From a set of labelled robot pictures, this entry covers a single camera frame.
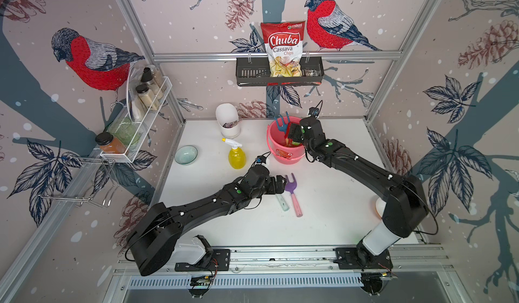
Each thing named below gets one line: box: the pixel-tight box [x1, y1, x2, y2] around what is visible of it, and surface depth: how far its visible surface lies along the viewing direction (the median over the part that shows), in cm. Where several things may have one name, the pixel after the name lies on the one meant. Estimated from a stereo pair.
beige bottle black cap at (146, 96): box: [135, 83, 160, 111], surface depth 78 cm
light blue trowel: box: [275, 194, 290, 212], surface depth 87 cm
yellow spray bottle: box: [221, 137, 247, 170], surface depth 94 cm
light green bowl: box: [174, 144, 199, 166], surface depth 103 cm
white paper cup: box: [215, 102, 242, 139], surface depth 108 cm
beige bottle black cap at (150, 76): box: [140, 64, 165, 100], surface depth 85 cm
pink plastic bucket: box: [266, 116, 306, 166], surface depth 95 cm
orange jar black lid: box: [95, 131, 127, 155], surface depth 62 cm
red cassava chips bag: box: [260, 20, 307, 78], surface depth 83 cm
